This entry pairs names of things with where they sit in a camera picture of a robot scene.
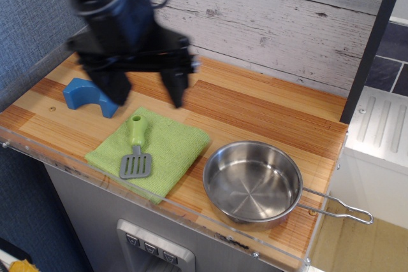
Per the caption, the dark right vertical post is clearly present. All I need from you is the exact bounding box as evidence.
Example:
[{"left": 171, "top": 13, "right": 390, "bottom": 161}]
[{"left": 340, "top": 0, "right": 397, "bottom": 124}]

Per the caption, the green handled grey spatula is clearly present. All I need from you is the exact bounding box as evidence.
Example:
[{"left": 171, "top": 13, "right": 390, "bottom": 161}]
[{"left": 119, "top": 115, "right": 152, "bottom": 180}]

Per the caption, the green folded cloth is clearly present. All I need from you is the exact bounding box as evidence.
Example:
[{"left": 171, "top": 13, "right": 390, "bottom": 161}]
[{"left": 85, "top": 107, "right": 210, "bottom": 204}]

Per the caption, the yellow object at corner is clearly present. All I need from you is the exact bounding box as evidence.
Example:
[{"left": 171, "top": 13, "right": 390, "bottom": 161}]
[{"left": 9, "top": 260, "right": 39, "bottom": 272}]

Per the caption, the blue arch block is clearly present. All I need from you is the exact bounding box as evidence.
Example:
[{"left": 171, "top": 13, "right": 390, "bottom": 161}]
[{"left": 62, "top": 78, "right": 119, "bottom": 118}]

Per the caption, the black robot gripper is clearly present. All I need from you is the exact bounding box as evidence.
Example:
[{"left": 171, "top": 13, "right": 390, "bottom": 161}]
[{"left": 68, "top": 0, "right": 200, "bottom": 108}]

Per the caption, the grey control panel with buttons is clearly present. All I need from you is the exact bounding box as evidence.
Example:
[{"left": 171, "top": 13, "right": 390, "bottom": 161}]
[{"left": 117, "top": 219, "right": 196, "bottom": 271}]

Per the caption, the white ridged side counter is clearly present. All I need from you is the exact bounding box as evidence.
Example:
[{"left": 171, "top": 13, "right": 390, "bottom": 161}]
[{"left": 330, "top": 87, "right": 407, "bottom": 227}]

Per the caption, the clear acrylic front guard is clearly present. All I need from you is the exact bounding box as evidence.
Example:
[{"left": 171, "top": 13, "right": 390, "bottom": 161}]
[{"left": 1, "top": 128, "right": 313, "bottom": 271}]

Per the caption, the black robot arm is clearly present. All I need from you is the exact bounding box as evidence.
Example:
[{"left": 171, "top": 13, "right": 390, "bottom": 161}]
[{"left": 67, "top": 0, "right": 199, "bottom": 108}]

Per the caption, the silver pot with wire handle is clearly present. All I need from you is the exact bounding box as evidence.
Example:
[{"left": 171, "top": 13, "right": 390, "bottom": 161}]
[{"left": 202, "top": 141, "right": 374, "bottom": 231}]

